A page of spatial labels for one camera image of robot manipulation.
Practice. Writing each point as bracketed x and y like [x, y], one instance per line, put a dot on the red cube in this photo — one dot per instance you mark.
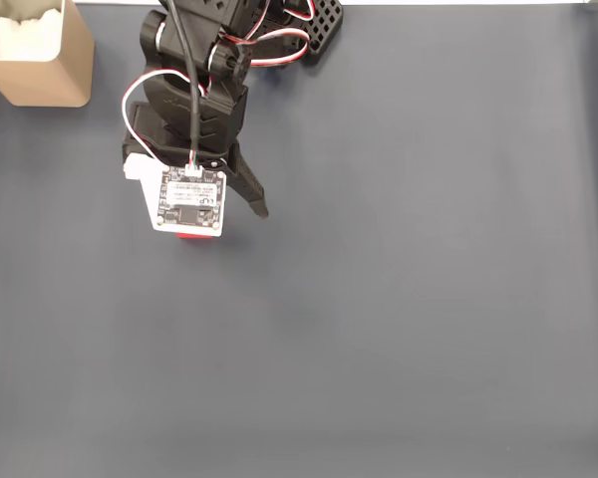
[194, 236]

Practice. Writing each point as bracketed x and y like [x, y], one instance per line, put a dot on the beige box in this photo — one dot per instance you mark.
[45, 84]

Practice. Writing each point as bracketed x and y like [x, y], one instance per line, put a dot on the dark blue-grey mat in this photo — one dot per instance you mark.
[379, 274]

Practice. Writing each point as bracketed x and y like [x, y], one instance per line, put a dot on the white tissue paper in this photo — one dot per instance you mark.
[25, 35]

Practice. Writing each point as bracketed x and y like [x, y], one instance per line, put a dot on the white camera board mount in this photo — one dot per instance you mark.
[194, 199]

